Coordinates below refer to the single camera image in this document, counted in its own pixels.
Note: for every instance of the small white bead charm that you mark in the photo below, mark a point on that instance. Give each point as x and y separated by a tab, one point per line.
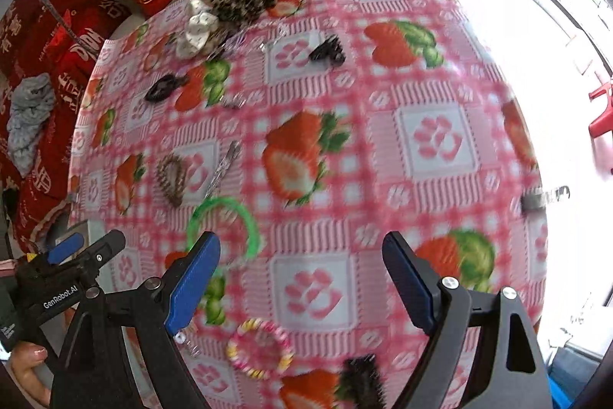
184	338

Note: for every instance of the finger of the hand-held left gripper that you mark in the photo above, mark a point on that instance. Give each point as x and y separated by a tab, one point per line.
106	246
67	246

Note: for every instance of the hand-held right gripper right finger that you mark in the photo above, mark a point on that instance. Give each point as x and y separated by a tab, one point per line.
407	284

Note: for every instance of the metal tablecloth clip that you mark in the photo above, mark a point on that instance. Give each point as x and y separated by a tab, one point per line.
539	199

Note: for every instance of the green bangle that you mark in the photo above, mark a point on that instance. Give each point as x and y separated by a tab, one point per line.
252	229

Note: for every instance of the black hair claw clip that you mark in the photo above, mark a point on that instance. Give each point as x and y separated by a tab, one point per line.
328	52

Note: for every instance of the silver rhinestone hair clip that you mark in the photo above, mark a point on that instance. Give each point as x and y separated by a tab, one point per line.
222	169

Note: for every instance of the red printed blanket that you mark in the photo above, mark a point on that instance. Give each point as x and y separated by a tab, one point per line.
72	69

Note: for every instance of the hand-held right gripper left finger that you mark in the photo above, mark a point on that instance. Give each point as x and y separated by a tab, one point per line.
191	282

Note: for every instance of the small silver hair clip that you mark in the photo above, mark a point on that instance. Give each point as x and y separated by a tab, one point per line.
233	102

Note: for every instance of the pink strawberry printed tablecloth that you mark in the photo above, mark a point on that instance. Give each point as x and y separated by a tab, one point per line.
364	160

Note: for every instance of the person's left hand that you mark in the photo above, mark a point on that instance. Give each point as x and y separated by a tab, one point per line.
28	368

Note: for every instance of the grey knitted cloth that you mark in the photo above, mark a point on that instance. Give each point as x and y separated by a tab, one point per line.
31	116

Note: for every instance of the red plastic stool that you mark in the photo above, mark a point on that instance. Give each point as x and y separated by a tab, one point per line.
601	116

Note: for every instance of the white polka dot scrunchie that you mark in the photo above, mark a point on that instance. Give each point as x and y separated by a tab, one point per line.
196	30

